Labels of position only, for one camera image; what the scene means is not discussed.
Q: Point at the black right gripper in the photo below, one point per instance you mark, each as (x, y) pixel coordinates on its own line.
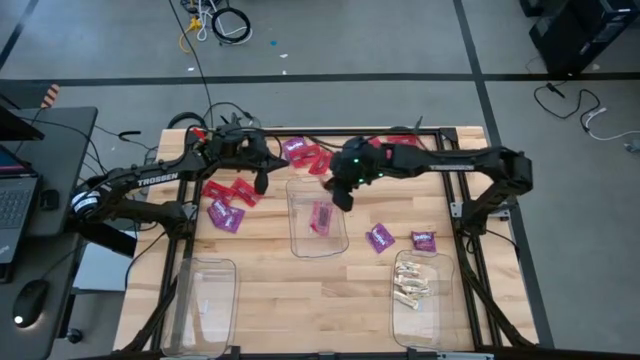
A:
(362, 160)

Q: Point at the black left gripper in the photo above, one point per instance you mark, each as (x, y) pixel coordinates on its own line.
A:
(242, 147)

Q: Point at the red candy packet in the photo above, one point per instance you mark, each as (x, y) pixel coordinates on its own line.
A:
(402, 140)
(375, 142)
(321, 217)
(320, 162)
(246, 192)
(305, 156)
(217, 191)

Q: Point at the clear plastic bin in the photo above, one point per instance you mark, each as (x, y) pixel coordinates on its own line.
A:
(305, 240)
(435, 325)
(200, 305)

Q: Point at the white candy bar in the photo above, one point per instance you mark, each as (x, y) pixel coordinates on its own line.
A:
(401, 288)
(410, 281)
(406, 271)
(419, 290)
(405, 300)
(410, 264)

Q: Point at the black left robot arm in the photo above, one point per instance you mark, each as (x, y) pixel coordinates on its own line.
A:
(160, 179)

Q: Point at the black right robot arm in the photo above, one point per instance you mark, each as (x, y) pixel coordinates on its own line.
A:
(460, 167)

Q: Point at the dark grey desk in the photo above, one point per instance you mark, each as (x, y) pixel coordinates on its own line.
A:
(70, 150)

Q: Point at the pale grey panel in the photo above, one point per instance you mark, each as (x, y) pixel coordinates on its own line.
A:
(100, 270)

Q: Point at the white flat strip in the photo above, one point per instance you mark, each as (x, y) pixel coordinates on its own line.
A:
(465, 356)

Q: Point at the small black desk device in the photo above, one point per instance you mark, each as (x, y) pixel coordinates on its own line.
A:
(50, 199)

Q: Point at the orange black striped object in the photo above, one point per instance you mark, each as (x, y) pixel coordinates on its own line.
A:
(50, 95)

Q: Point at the black tilted screen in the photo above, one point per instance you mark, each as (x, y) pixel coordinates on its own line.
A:
(17, 129)

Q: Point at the grey laptop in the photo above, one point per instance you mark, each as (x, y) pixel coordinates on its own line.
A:
(15, 205)

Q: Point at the black caster wheel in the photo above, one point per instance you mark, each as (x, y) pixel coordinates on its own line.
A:
(75, 335)

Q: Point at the black equipment cabinet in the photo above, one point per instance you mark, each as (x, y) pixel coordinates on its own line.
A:
(575, 35)

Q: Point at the black computer mouse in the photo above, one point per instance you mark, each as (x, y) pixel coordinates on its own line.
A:
(30, 302)

